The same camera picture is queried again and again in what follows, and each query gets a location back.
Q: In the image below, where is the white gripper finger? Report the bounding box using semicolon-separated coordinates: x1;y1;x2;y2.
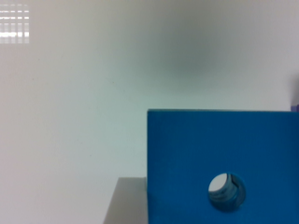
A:
103;177;148;224

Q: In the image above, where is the blue block with hole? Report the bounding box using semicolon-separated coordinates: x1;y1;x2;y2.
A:
148;110;299;224

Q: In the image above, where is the purple block with hole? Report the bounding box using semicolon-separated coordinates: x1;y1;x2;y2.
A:
291;105;299;112

